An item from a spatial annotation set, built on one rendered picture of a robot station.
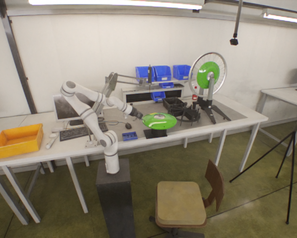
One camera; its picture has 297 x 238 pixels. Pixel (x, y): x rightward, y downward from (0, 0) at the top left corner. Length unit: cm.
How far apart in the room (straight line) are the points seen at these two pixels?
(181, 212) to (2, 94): 229
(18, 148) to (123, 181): 90
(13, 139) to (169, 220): 155
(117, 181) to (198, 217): 63
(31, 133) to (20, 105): 69
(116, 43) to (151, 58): 48
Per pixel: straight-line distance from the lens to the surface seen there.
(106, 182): 121
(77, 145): 150
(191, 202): 139
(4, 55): 235
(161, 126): 134
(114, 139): 107
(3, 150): 164
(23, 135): 188
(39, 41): 220
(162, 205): 135
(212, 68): 194
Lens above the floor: 174
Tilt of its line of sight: 27 degrees down
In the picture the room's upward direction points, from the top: straight up
